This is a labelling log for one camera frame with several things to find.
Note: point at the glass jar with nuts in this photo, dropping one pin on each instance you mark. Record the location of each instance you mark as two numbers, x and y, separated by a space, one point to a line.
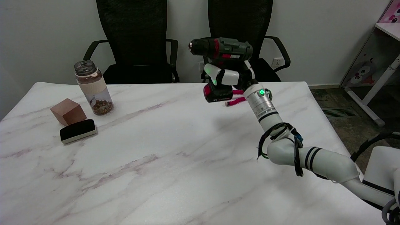
95 90

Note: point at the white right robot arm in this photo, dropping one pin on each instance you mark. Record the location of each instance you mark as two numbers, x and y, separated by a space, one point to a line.
325 161

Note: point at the white wall socket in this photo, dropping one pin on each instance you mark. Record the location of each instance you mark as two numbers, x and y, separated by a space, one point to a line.
277 62
201 66

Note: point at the floor vent grille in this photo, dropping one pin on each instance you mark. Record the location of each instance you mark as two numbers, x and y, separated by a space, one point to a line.
337 112

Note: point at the white desk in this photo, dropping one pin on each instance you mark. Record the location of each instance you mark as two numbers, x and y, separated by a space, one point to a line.
372 92

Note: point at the green red power screwdriver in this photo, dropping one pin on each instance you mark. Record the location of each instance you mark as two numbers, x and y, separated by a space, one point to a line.
231 48

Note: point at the brown wooden cube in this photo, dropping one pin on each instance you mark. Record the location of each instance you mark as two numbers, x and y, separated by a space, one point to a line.
68 111

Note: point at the black white board eraser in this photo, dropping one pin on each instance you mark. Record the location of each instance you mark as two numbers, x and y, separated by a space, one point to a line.
77 129

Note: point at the pink box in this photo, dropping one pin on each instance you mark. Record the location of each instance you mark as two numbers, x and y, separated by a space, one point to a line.
392 12

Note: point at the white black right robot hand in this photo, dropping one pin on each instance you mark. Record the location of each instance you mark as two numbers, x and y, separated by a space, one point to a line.
229 77

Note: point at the black mesh office chair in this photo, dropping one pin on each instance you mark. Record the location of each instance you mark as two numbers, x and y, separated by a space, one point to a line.
239 22
134 37

